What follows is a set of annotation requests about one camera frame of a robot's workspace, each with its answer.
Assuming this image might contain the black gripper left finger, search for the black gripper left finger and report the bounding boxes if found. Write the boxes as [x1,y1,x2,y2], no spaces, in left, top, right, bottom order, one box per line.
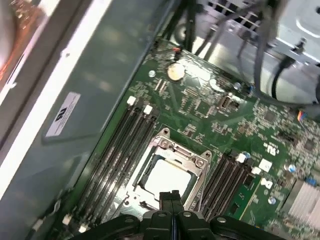
[67,191,174,240]

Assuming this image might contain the round coin battery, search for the round coin battery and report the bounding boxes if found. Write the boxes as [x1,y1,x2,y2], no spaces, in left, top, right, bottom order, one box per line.
[166,62,186,83]

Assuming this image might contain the black RAM slot bank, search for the black RAM slot bank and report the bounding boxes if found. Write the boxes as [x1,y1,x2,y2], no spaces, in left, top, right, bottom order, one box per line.
[72,96,161,235]
[198,149,255,220]

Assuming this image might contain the white warning sticker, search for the white warning sticker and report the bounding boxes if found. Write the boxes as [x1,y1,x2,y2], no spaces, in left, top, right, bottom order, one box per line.
[44,91,81,138]

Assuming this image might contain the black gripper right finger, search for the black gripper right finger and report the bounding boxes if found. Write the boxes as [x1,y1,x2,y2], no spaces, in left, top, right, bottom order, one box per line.
[173,189,272,240]

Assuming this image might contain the green RAM stick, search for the green RAM stick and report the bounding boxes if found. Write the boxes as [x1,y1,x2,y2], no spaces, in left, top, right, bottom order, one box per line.
[223,174,262,222]

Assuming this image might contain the thick black cable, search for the thick black cable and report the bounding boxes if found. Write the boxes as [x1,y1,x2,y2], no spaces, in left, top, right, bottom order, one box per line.
[252,0,320,108]

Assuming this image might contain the silver finned heatsink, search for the silver finned heatsink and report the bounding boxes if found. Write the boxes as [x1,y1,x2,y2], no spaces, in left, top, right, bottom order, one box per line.
[283,178,320,227]

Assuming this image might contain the metal wire locking lever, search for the metal wire locking lever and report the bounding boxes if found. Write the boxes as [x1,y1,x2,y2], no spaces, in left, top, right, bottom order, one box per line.
[196,172,211,213]

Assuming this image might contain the silver CPU plate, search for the silver CPU plate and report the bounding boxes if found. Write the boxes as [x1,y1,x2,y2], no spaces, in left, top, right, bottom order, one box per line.
[143,159,194,202]

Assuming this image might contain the green motherboard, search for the green motherboard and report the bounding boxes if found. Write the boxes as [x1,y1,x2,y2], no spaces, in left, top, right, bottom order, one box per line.
[67,37,320,240]

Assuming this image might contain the metal socket cover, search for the metal socket cover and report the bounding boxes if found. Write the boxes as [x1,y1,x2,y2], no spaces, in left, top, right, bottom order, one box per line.
[128,136,211,211]

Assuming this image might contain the metal disk bay cage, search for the metal disk bay cage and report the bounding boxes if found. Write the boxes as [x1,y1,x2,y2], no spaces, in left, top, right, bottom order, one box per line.
[204,0,320,66]

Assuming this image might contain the CPU socket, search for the CPU socket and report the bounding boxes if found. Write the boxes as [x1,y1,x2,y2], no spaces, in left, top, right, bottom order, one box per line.
[124,126,214,213]

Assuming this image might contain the thin black wire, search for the thin black wire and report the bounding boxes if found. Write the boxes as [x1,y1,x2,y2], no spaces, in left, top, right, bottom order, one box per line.
[159,0,201,51]

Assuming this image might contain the black open PC case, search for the black open PC case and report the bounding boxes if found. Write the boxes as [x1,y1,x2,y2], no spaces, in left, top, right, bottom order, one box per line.
[0,0,320,240]

